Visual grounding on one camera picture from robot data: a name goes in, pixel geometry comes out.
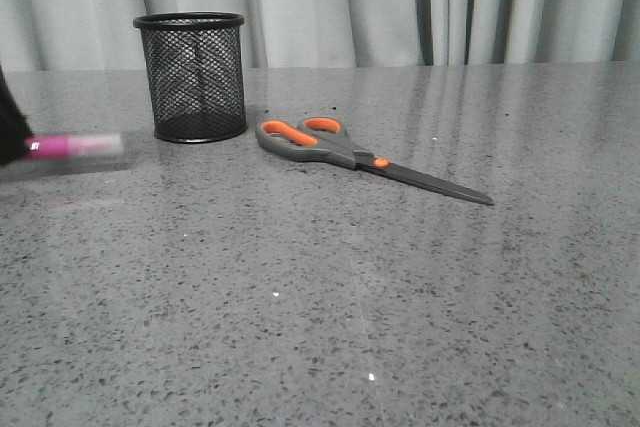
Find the pink highlighter pen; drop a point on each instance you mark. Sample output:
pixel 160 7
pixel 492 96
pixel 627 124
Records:
pixel 52 147

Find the grey curtain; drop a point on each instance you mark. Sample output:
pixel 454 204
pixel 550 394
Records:
pixel 98 34

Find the black mesh pen cup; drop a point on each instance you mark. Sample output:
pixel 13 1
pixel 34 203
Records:
pixel 195 77

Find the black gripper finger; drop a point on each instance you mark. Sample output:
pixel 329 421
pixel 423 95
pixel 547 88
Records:
pixel 14 129

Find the grey orange scissors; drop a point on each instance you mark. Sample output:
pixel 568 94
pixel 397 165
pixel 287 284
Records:
pixel 324 139

